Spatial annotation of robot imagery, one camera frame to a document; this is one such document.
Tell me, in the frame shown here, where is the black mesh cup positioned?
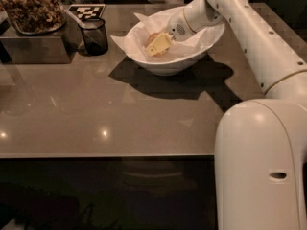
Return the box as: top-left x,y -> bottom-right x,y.
79,18 -> 108,56

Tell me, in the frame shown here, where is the steel box stand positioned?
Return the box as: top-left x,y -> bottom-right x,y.
0,12 -> 82,64

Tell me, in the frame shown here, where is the glass jar of snacks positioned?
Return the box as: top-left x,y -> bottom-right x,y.
0,0 -> 65,35

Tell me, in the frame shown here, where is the white paper liner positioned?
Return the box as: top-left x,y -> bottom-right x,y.
111,0 -> 224,68

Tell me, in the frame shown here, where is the white bowl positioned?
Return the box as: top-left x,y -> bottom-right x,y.
124,7 -> 225,76

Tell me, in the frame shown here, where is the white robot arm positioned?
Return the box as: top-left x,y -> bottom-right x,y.
168,0 -> 307,230

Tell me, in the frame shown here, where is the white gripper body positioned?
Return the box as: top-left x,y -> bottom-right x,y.
166,10 -> 195,42

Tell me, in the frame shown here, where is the checkered marker tag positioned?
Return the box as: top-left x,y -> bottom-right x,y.
69,4 -> 106,20

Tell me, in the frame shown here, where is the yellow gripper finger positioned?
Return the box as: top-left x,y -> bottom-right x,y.
145,32 -> 175,58

